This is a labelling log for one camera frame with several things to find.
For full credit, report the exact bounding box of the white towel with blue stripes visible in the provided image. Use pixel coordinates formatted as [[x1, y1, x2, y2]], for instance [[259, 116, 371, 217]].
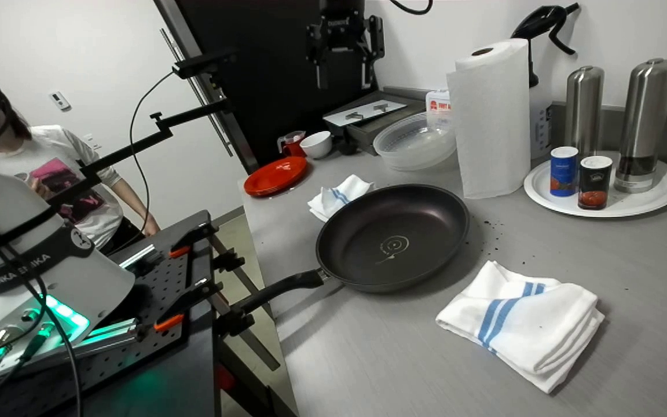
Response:
[[434, 258, 609, 396], [305, 174, 372, 224]]

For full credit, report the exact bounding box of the blue white spice jar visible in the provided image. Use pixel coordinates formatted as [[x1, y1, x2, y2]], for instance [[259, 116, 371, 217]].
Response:
[[549, 144, 581, 198]]

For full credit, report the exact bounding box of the black breadboard table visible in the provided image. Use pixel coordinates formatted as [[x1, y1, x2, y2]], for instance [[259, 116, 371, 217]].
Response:
[[0, 209, 224, 417]]

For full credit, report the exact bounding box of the black box device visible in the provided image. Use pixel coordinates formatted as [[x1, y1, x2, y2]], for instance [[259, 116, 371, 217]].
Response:
[[331, 89, 430, 155]]

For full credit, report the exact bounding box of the red clamp handle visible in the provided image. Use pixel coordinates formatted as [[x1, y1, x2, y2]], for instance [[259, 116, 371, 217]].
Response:
[[215, 363, 236, 394]]

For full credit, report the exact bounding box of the tall steel grinder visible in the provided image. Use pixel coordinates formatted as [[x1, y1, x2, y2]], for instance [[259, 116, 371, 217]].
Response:
[[615, 55, 667, 195]]

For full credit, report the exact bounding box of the white paper towel roll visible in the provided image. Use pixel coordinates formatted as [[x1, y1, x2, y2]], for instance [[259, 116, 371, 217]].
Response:
[[445, 36, 536, 200]]

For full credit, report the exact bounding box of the orange red plate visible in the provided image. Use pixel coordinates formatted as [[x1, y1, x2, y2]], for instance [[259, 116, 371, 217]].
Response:
[[243, 152, 312, 198]]

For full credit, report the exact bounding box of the short steel grinder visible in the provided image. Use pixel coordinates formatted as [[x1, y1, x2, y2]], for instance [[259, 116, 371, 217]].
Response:
[[564, 64, 606, 156]]

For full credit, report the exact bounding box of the large clear plastic bowl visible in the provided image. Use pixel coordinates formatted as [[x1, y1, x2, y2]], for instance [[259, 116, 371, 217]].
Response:
[[371, 108, 462, 174]]

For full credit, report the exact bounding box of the black camera on boom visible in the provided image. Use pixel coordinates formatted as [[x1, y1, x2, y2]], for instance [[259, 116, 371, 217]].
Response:
[[170, 49, 239, 80]]

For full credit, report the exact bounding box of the small white bowl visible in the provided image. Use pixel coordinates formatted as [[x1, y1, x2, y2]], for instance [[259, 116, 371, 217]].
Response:
[[300, 126, 335, 162]]

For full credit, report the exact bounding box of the round white plate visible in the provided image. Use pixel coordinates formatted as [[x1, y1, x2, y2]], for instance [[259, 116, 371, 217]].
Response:
[[522, 156, 667, 221]]

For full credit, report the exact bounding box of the orange clamp handle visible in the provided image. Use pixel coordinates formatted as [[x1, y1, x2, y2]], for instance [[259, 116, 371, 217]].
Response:
[[164, 243, 195, 262], [150, 311, 188, 335]]

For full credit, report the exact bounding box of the person in white shirt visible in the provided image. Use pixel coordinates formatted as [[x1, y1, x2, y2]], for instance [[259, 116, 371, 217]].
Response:
[[0, 107, 158, 249]]

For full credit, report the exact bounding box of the white light bar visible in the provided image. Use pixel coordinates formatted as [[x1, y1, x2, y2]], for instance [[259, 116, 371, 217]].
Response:
[[117, 241, 158, 271]]

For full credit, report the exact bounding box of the dark nonstick frying pan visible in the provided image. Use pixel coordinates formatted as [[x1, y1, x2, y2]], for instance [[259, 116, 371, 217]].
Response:
[[223, 181, 473, 335]]

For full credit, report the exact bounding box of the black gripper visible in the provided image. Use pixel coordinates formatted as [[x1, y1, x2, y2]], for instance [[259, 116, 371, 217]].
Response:
[[312, 0, 378, 92]]

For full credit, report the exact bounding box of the small white wall switch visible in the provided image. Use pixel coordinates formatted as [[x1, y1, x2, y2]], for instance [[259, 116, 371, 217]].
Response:
[[47, 87, 74, 112]]

